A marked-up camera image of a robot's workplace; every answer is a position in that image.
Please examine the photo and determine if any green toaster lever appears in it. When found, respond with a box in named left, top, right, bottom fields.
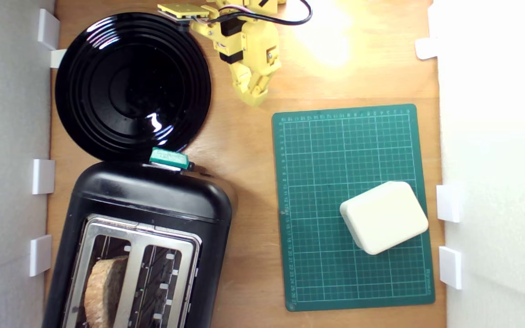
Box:
left=149, top=147, right=195, bottom=172

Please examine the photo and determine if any black two-slot toaster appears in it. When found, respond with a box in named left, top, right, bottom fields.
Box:
left=41, top=160, right=233, bottom=328

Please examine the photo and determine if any green cutting mat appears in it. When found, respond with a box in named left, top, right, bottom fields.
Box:
left=271, top=104, right=436, bottom=313

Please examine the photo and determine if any black round plate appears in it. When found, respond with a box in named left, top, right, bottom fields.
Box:
left=55, top=12, right=212, bottom=163

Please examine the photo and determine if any white rounded block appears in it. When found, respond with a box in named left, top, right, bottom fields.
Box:
left=339, top=181, right=429, bottom=256

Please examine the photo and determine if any brown bread slice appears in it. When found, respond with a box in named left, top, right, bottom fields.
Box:
left=83, top=255, right=129, bottom=328

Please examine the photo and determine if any yellow wrist camera mount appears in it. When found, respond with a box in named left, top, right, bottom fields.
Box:
left=157, top=3, right=211, bottom=29

